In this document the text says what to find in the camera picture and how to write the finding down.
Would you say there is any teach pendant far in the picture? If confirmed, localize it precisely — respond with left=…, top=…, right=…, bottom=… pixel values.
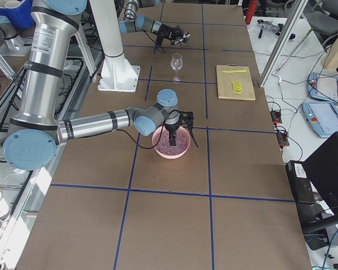
left=308, top=72, right=338, bottom=104

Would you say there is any bamboo cutting board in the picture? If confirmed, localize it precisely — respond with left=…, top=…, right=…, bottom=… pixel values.
left=216, top=65, right=256, bottom=101

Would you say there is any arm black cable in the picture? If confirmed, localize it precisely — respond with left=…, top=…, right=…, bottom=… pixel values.
left=142, top=30, right=167, bottom=54
left=121, top=110, right=200, bottom=150

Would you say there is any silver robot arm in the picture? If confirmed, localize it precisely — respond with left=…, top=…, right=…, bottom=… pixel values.
left=3, top=1, right=181, bottom=170
left=119, top=0, right=190, bottom=47

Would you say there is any aluminium frame post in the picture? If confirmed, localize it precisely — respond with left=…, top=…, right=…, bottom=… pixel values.
left=258, top=0, right=308, bottom=87

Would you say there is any teach pendant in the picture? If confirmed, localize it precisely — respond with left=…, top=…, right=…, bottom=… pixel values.
left=308, top=72, right=338, bottom=104
left=302, top=101, right=338, bottom=138

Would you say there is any ice cubes pile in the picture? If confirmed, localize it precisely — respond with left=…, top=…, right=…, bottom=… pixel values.
left=157, top=130, right=188, bottom=155

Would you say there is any yellow plastic knife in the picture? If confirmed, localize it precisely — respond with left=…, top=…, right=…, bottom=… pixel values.
left=222, top=69, right=247, bottom=74

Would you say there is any black box device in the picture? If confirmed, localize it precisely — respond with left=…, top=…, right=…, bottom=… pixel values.
left=285, top=160, right=315, bottom=205

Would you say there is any steel jigger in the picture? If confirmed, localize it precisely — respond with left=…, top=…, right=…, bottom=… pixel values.
left=177, top=33, right=190, bottom=48

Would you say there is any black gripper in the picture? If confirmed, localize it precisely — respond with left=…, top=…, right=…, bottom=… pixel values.
left=165, top=119, right=179, bottom=146
left=161, top=25, right=189, bottom=47

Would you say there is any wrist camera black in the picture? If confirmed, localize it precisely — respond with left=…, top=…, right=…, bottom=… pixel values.
left=178, top=111, right=194, bottom=132
left=174, top=25, right=184, bottom=35

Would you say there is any black monitor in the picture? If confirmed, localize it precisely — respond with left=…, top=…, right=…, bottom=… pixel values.
left=303, top=132, right=338, bottom=213

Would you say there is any teach pendant near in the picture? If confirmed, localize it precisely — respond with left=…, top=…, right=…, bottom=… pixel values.
left=302, top=101, right=338, bottom=138

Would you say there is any pink ice bowl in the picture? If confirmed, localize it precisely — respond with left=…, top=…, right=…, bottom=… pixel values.
left=152, top=125, right=192, bottom=159

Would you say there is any clear wine glass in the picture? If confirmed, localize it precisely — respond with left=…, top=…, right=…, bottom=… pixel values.
left=171, top=53, right=183, bottom=84

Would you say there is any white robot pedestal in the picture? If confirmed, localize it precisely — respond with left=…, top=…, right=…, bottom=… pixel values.
left=90, top=0, right=140, bottom=93

